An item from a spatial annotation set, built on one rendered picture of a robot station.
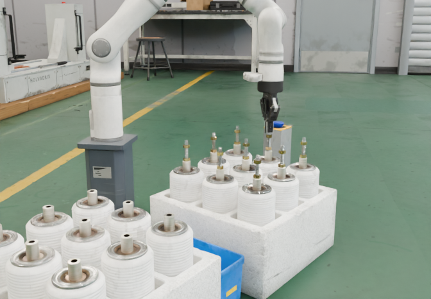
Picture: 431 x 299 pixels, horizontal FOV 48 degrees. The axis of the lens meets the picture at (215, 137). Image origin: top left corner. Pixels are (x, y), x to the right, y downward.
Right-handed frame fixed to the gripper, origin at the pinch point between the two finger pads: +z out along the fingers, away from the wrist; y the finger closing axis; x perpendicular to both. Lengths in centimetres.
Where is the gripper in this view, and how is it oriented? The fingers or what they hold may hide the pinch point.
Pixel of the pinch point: (269, 127)
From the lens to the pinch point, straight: 144.7
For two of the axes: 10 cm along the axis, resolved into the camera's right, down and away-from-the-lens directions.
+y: -2.0, -2.4, 9.5
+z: 0.0, 9.7, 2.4
